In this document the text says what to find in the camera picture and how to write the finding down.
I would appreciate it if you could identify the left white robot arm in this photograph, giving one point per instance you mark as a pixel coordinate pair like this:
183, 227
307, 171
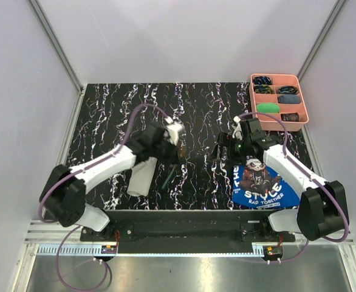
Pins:
64, 195

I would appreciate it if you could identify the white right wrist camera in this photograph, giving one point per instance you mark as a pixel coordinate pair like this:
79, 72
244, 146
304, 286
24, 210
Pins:
237, 130

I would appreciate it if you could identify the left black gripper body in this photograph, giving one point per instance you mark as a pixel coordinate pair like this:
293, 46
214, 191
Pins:
164, 152

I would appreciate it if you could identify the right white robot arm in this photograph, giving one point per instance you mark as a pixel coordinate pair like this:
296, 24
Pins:
322, 210

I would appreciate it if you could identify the blue patterned sock middle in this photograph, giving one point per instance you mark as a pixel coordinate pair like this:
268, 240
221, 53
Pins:
263, 89

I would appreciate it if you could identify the blue printed t-shirt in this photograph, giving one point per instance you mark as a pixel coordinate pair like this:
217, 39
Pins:
257, 186

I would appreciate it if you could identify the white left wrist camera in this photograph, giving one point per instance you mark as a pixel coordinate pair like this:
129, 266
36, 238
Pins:
174, 130

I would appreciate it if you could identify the pink divided organizer tray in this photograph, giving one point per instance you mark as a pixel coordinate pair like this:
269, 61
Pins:
268, 123

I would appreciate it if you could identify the dark blue rolled sock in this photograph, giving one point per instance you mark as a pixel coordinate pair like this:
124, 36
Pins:
289, 99

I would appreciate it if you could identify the aluminium frame rail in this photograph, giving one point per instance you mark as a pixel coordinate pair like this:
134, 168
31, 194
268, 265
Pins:
55, 44

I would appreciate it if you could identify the blue patterned sock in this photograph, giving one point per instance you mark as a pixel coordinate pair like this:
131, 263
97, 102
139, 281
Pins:
263, 89
262, 80
288, 90

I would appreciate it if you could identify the blue patterned sock top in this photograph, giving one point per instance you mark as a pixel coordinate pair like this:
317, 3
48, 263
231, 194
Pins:
262, 80

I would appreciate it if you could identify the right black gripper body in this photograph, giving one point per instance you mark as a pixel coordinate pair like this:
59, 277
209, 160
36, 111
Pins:
239, 148

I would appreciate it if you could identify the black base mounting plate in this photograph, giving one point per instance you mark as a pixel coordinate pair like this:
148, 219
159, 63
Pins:
185, 232

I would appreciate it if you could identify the grey cloth napkin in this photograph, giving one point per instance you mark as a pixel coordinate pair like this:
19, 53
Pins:
141, 178

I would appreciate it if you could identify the gold fork green handle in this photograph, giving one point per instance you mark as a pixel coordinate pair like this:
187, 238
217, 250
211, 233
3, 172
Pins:
170, 173

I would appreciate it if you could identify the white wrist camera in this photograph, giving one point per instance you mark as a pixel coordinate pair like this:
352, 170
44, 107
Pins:
174, 130
237, 130

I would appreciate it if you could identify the dark brown rolled sock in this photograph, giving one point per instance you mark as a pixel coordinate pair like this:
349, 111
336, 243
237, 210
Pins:
290, 117

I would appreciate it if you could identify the blue patterned sock right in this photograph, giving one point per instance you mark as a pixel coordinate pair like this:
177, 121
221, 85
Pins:
288, 90

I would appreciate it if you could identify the green rolled sock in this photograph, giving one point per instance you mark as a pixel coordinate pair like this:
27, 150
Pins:
268, 108

